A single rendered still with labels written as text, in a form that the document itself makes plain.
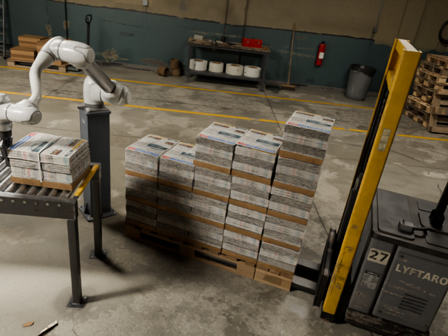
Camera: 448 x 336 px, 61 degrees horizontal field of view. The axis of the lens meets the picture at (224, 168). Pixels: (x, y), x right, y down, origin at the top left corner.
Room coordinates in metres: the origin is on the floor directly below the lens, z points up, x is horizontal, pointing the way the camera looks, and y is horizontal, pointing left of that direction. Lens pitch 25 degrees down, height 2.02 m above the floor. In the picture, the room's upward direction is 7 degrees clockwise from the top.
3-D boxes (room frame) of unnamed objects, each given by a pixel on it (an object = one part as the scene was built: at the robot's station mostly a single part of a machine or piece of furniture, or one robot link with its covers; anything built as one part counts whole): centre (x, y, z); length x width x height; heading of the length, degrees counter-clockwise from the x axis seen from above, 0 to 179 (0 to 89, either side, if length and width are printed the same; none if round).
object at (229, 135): (2.61, 0.03, 1.06); 0.37 x 0.29 x 0.01; 163
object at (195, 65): (8.80, 0.25, 0.55); 1.80 x 0.70 x 1.09; 94
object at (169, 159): (2.65, 0.16, 0.42); 1.17 x 0.39 x 0.83; 73
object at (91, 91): (2.95, 1.11, 1.17); 0.18 x 0.16 x 0.22; 78
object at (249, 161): (2.53, -0.25, 0.95); 0.38 x 0.29 x 0.23; 163
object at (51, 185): (2.10, 0.97, 0.83); 0.29 x 0.16 x 0.04; 179
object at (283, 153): (2.44, -0.53, 0.63); 0.38 x 0.29 x 0.97; 163
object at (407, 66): (2.01, -0.86, 0.97); 0.09 x 0.09 x 1.75; 73
